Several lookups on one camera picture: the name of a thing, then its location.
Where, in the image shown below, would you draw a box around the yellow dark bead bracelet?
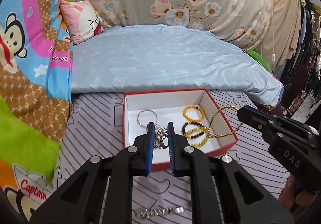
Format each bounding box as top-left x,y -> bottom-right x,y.
181,121 -> 210,148

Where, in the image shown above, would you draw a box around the silver chain necklace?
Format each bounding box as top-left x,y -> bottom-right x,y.
153,124 -> 169,150

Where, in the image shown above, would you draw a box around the gold bead necklace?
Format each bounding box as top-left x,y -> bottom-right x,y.
206,105 -> 244,139

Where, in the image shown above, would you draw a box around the gold bangle bracelet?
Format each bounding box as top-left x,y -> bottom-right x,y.
136,109 -> 159,129

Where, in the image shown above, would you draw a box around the orange bead bracelet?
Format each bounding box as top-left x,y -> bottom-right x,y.
182,104 -> 206,124

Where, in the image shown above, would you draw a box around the red white cardboard box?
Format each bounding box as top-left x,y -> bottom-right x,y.
122,89 -> 238,172

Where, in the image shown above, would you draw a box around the silver wrist watch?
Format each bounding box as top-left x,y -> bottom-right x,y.
134,207 -> 185,219

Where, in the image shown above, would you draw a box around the dark hanging clothes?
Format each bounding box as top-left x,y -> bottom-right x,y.
280,0 -> 320,117

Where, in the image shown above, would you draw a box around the grey striped bed sheet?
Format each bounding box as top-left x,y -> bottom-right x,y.
53,90 -> 289,223

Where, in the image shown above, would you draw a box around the green plastic object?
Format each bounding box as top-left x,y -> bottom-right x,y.
246,50 -> 272,73

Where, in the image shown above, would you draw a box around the beige hanging garment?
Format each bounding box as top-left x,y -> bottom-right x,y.
255,0 -> 301,68

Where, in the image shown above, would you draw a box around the light blue pillow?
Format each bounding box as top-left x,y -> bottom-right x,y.
71,25 -> 283,106

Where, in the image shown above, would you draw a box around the colourful cartoon monkey blanket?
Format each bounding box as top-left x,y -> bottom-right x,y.
1,0 -> 72,223

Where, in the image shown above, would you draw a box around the pink bunny cushion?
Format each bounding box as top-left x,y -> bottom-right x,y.
60,0 -> 103,45

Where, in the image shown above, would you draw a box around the white cable with switch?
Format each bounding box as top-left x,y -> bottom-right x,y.
260,12 -> 276,64

